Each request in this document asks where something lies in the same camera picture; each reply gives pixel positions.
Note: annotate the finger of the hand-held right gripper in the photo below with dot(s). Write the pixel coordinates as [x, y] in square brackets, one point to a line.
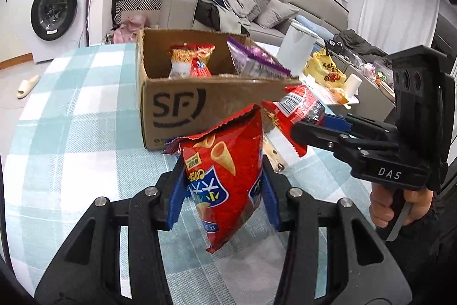
[334, 122]
[314, 137]

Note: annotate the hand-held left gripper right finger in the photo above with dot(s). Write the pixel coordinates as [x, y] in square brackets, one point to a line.
[269, 197]

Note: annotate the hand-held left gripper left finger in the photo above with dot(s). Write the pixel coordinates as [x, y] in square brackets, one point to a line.
[176, 197]

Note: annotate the dark red snack packet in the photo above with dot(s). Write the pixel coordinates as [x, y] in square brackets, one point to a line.
[300, 105]

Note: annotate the red cone snack bag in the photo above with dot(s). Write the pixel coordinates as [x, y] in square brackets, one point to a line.
[228, 183]

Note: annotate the purple snack packet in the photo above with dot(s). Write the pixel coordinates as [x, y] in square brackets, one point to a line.
[250, 62]

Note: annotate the brown cardboard box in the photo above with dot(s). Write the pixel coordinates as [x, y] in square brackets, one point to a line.
[221, 101]

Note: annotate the white red noodle snack packet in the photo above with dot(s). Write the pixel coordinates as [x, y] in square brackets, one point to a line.
[192, 65]

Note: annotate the person's right hand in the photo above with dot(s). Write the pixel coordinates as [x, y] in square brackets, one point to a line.
[380, 208]

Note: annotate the orange food packet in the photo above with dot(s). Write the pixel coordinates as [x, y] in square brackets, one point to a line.
[339, 96]

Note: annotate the white paper cup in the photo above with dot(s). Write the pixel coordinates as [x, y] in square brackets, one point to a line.
[353, 83]

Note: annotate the maroon snack packet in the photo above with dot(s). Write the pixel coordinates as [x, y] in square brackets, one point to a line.
[173, 147]

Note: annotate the yellow plastic bag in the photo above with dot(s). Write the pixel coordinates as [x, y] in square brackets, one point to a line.
[323, 69]

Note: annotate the black small device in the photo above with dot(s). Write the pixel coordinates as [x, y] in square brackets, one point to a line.
[332, 47]

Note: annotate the dark jacket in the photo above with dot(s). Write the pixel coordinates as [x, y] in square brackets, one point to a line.
[360, 44]

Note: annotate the white bin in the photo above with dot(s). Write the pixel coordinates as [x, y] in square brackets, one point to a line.
[296, 47]

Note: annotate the light blue blanket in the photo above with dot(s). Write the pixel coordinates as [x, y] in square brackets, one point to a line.
[310, 24]

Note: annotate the white curtain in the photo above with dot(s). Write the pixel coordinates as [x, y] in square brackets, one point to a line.
[392, 12]

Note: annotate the green white checked tablecloth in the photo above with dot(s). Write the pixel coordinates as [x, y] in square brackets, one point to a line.
[89, 112]

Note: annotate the grey jacket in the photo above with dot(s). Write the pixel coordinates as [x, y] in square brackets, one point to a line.
[232, 13]

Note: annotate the black garment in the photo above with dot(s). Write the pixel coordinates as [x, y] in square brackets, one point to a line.
[207, 13]

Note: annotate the pink cloth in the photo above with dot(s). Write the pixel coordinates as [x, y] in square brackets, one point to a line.
[128, 30]

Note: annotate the beige slipper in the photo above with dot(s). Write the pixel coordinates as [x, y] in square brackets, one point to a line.
[28, 86]

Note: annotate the grey sofa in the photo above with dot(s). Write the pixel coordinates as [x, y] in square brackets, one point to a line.
[175, 12]

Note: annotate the black white patterned chair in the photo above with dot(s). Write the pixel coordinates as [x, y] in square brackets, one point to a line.
[137, 5]

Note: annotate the white washing machine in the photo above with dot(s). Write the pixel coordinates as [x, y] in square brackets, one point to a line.
[82, 5]

